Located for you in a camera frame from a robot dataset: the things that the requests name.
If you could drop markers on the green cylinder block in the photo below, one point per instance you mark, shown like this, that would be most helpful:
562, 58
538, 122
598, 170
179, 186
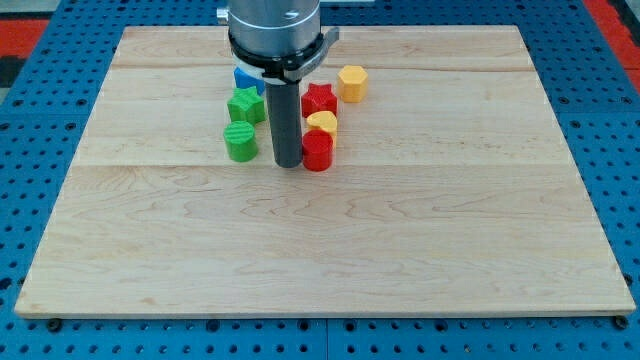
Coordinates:
240, 141

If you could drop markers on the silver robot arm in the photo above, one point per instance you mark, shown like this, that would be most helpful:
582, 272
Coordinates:
271, 28

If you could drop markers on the red cylinder block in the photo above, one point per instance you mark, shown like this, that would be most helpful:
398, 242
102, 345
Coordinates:
317, 150

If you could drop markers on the red star block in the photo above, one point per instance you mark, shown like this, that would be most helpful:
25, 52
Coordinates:
317, 98

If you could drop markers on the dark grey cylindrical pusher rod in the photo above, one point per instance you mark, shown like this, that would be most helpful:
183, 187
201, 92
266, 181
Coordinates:
284, 112

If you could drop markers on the yellow hexagon block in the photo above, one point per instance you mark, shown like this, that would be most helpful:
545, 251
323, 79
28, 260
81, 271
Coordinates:
352, 83

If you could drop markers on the green star block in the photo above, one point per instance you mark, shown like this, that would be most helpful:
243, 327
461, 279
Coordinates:
246, 105

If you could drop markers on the blue block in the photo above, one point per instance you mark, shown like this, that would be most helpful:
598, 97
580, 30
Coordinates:
243, 80

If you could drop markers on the light wooden board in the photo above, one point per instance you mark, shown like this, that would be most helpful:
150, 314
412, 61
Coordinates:
452, 193

